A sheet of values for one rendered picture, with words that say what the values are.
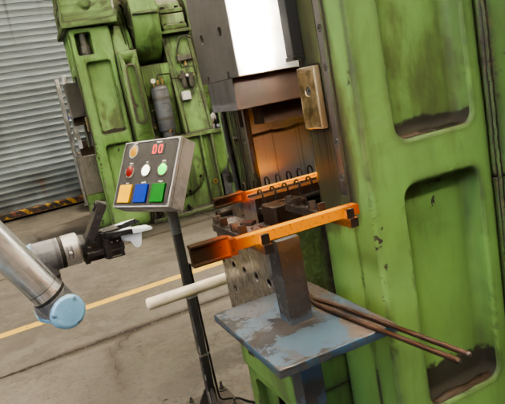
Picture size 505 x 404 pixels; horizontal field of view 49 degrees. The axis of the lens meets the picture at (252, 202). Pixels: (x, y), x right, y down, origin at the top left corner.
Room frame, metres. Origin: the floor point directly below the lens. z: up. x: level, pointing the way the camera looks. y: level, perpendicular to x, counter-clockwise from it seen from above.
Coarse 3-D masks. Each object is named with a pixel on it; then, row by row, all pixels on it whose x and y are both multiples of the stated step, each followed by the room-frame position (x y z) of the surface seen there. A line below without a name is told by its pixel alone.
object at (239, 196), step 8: (304, 176) 1.85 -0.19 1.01; (312, 176) 1.86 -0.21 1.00; (272, 184) 1.82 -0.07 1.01; (280, 184) 1.81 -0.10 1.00; (240, 192) 1.75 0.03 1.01; (248, 192) 1.77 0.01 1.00; (216, 200) 1.72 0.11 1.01; (224, 200) 1.74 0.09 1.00; (232, 200) 1.75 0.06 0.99; (240, 200) 1.75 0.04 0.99; (216, 208) 1.72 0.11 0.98
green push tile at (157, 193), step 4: (152, 184) 2.14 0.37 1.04; (156, 184) 2.12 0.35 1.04; (160, 184) 2.11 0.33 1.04; (164, 184) 2.09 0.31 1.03; (152, 188) 2.13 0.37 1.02; (156, 188) 2.11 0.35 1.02; (160, 188) 2.10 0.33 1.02; (164, 188) 2.09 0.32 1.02; (152, 192) 2.12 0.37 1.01; (156, 192) 2.11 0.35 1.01; (160, 192) 2.09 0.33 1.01; (152, 196) 2.11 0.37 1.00; (156, 196) 2.10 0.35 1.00; (160, 196) 2.08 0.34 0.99; (152, 200) 2.10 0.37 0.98; (156, 200) 2.09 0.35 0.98; (160, 200) 2.07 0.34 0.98
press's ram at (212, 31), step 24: (192, 0) 1.87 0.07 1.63; (216, 0) 1.71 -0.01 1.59; (240, 0) 1.68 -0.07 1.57; (264, 0) 1.71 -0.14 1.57; (192, 24) 1.91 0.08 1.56; (216, 24) 1.74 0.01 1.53; (240, 24) 1.67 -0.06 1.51; (264, 24) 1.71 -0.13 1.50; (216, 48) 1.77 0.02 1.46; (240, 48) 1.67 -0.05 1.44; (264, 48) 1.70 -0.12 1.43; (216, 72) 1.80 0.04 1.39; (240, 72) 1.66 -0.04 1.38; (264, 72) 1.72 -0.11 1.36
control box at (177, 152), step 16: (128, 144) 2.35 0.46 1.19; (144, 144) 2.28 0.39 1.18; (176, 144) 2.15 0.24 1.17; (192, 144) 2.19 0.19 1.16; (128, 160) 2.31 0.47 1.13; (144, 160) 2.24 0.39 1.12; (160, 160) 2.17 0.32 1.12; (176, 160) 2.12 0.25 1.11; (128, 176) 2.27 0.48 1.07; (144, 176) 2.20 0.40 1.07; (160, 176) 2.14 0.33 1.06; (176, 176) 2.10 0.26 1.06; (176, 192) 2.09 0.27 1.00; (128, 208) 2.24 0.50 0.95; (144, 208) 2.17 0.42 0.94; (160, 208) 2.11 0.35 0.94; (176, 208) 2.08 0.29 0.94
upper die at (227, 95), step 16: (224, 80) 1.75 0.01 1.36; (240, 80) 1.72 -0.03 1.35; (256, 80) 1.74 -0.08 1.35; (272, 80) 1.76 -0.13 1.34; (288, 80) 1.78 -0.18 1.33; (224, 96) 1.78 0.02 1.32; (240, 96) 1.71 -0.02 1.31; (256, 96) 1.73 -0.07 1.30; (272, 96) 1.76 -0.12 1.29; (288, 96) 1.78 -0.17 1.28
